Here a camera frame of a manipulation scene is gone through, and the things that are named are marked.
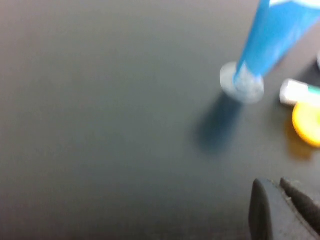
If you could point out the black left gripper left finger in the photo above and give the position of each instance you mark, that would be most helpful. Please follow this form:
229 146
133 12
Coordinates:
272 215

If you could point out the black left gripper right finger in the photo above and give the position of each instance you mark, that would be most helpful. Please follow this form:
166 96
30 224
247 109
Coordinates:
305 207

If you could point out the yellow rubber duck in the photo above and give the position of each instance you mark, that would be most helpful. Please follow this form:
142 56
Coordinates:
308 125

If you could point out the white green glue stick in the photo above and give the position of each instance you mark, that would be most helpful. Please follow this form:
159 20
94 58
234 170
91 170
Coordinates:
292 91

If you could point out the blue taped conical measuring cup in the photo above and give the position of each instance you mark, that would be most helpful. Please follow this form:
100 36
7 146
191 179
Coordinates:
265 50

